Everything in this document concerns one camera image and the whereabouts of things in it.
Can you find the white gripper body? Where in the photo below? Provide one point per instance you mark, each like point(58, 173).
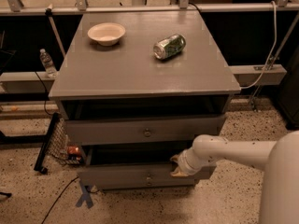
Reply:
point(182, 164)

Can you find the grey drawer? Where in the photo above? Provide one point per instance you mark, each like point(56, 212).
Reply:
point(128, 163)
point(148, 184)
point(128, 131)

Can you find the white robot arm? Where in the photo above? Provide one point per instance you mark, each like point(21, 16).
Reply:
point(279, 161)

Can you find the grey top drawer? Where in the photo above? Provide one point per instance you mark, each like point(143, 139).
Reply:
point(128, 131)

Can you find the grey wooden drawer cabinet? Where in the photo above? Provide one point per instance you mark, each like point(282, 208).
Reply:
point(127, 81)

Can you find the grey bottom drawer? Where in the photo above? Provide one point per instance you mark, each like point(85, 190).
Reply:
point(148, 184)

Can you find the blue tape cross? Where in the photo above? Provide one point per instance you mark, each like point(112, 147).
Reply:
point(85, 196)

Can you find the orange red small can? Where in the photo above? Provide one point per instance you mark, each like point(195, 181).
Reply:
point(74, 152)

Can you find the green soda can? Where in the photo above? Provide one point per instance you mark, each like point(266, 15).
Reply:
point(169, 47)

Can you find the white paper bowl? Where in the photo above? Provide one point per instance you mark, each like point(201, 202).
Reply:
point(106, 34)

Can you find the clear plastic water bottle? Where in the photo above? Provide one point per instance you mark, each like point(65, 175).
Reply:
point(48, 64)

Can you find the wooden stick with tape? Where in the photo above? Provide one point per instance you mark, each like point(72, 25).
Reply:
point(49, 14)

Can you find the black mesh wire rack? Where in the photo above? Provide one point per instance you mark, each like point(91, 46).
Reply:
point(56, 145)

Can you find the grey metal railing frame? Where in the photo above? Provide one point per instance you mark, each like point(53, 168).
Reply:
point(149, 6)

